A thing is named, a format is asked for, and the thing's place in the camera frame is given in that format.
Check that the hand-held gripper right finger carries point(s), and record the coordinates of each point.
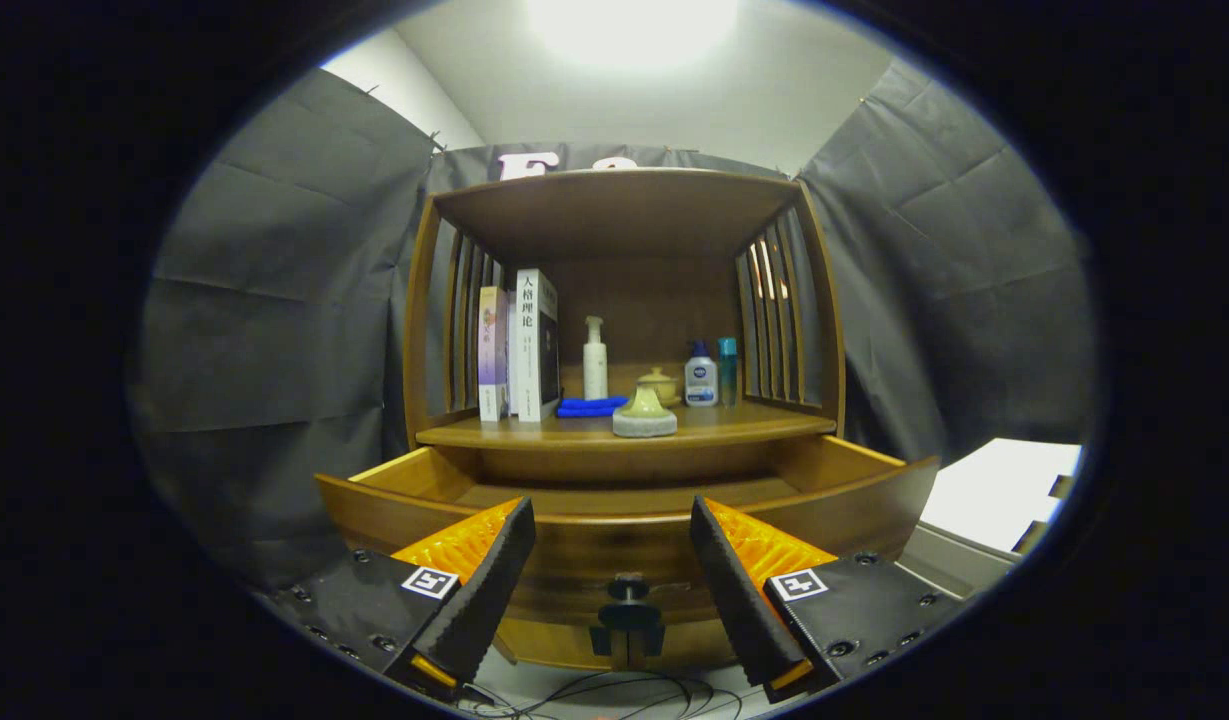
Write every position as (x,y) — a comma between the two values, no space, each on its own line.
(739,590)

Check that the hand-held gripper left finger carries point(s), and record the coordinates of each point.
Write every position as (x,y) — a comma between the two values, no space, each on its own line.
(494,580)

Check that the wooden drawer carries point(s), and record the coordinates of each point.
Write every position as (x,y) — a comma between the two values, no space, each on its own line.
(594,550)

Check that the black drawer knob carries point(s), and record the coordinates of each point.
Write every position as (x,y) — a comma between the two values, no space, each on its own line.
(628,585)

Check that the pale green ornament grey base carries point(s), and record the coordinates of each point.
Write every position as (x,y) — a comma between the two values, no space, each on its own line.
(644,415)

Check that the wooden cabinet door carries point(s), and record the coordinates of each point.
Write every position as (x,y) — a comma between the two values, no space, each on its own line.
(554,645)
(699,650)

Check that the wooden countertop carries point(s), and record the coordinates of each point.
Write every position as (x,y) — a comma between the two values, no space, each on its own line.
(574,430)

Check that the wooden cabinet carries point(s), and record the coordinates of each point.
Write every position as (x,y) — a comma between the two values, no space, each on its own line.
(614,210)

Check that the blue folded cloth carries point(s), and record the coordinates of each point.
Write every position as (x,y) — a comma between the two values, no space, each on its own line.
(589,406)

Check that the white bottle blue cap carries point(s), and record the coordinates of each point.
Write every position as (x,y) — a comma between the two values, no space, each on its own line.
(701,380)

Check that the slim teal bottle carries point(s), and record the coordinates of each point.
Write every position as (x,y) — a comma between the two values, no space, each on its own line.
(727,370)

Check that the yellow lidded teacup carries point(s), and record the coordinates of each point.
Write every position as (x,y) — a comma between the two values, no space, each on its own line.
(664,380)

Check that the purple book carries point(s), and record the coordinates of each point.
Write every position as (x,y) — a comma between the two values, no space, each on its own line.
(492,350)

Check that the white pump bottle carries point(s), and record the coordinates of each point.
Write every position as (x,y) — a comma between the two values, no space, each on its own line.
(595,365)

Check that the thick white book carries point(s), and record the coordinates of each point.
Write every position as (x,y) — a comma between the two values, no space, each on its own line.
(534,345)

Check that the black backdrop cloth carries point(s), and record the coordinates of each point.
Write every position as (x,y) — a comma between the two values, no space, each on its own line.
(274,330)

